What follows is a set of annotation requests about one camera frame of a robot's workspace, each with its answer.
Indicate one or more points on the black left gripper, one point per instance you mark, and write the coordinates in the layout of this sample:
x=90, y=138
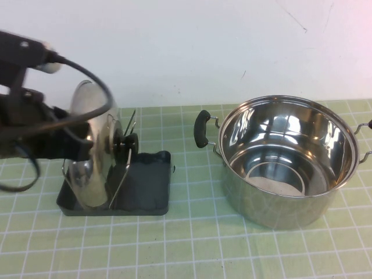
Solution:
x=23, y=122

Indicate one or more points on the steel pot lid black knob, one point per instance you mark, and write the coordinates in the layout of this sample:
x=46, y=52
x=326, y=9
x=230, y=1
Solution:
x=96, y=174

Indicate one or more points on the black plastic rack tray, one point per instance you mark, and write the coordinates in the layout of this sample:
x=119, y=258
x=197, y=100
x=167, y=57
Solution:
x=145, y=186

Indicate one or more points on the stainless steel pot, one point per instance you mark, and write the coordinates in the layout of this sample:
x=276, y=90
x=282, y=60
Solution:
x=261, y=209

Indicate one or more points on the green checkered tablecloth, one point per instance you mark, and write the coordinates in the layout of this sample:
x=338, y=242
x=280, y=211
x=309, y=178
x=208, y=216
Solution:
x=186, y=247

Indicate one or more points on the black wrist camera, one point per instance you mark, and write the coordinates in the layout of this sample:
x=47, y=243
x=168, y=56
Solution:
x=20, y=49

